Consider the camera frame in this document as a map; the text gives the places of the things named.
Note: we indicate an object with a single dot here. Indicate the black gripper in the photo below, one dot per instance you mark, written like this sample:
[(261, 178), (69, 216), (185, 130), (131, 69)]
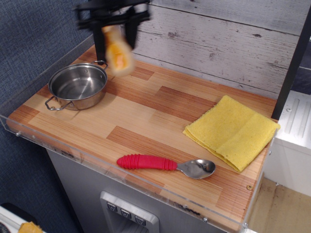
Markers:
[(128, 12)]

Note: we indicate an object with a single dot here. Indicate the toy bread loaf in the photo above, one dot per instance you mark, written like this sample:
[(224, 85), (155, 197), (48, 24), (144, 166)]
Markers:
[(118, 53)]

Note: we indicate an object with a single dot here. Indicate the yellow folded cloth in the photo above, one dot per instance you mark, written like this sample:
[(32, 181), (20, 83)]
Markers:
[(232, 132)]

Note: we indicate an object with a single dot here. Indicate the small steel pot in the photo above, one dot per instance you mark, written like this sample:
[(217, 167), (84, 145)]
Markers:
[(77, 87)]

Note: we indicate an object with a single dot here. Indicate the clear acrylic table guard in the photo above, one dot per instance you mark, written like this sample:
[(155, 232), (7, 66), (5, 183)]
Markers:
[(142, 113)]

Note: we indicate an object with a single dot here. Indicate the grey toy fridge cabinet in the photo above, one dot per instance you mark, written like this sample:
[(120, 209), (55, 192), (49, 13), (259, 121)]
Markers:
[(106, 203)]

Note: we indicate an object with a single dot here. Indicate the orange yellow object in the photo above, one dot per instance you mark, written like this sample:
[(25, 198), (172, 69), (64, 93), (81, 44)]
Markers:
[(29, 227)]

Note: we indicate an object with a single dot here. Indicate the white shelf unit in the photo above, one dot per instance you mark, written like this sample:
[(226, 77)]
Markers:
[(289, 161)]

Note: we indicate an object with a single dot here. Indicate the black left frame post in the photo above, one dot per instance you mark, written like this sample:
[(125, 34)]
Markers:
[(98, 17)]

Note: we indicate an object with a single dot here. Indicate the black frame post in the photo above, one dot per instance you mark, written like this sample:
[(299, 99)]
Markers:
[(98, 17), (293, 68)]

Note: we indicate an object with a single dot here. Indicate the red handled metal spoon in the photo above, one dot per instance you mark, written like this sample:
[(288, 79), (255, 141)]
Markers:
[(195, 169)]

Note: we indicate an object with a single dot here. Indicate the black right frame post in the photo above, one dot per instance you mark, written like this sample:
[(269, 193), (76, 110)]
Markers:
[(293, 68)]

